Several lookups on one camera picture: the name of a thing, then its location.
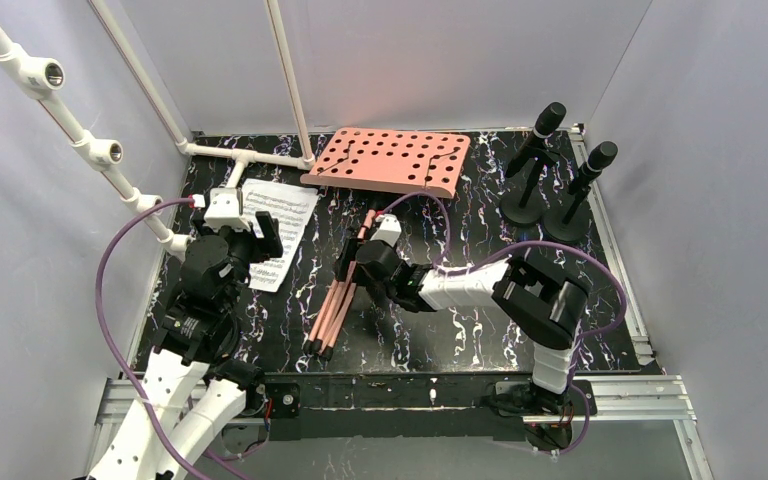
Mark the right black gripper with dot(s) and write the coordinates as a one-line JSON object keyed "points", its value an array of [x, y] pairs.
{"points": [[355, 266]]}

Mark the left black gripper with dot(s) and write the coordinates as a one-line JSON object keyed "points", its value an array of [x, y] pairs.
{"points": [[251, 237]]}

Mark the sheet music page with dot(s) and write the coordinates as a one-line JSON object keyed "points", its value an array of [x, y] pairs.
{"points": [[293, 207]]}

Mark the pink music stand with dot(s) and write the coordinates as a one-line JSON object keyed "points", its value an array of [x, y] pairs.
{"points": [[383, 161]]}

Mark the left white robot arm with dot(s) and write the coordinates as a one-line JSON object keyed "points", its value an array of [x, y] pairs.
{"points": [[192, 386]]}

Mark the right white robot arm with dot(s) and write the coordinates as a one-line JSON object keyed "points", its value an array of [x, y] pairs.
{"points": [[539, 297]]}

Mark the right black microphone on stand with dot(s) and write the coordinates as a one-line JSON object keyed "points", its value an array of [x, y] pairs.
{"points": [[568, 223]]}

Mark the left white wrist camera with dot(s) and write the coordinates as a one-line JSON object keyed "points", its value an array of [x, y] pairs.
{"points": [[221, 207]]}

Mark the white PVC pipe frame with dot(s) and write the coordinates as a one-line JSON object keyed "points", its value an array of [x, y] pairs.
{"points": [[80, 144]]}

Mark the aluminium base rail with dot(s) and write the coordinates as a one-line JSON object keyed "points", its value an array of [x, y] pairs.
{"points": [[325, 405]]}

